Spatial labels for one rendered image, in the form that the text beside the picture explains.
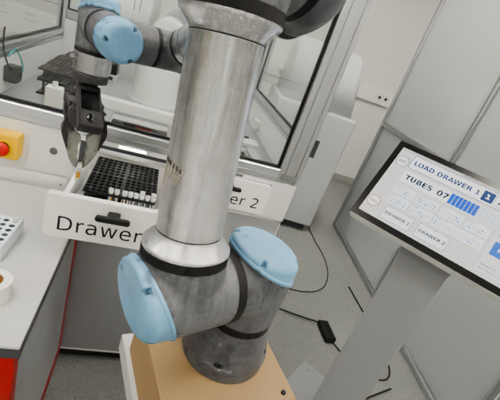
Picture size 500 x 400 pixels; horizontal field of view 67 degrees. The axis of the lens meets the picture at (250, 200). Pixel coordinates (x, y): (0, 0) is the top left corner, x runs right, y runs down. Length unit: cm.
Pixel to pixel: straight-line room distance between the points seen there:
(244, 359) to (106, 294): 93
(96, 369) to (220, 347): 116
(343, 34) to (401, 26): 356
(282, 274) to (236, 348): 16
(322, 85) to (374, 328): 86
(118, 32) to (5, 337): 57
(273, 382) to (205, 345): 14
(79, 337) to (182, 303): 122
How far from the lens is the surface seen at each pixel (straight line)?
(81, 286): 150
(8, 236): 101
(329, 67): 121
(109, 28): 73
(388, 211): 125
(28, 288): 92
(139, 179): 111
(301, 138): 124
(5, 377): 89
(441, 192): 130
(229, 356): 64
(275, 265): 54
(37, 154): 127
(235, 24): 41
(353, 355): 156
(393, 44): 474
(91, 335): 166
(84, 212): 92
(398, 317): 143
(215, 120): 41
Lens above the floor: 137
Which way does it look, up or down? 24 degrees down
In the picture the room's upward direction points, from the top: 20 degrees clockwise
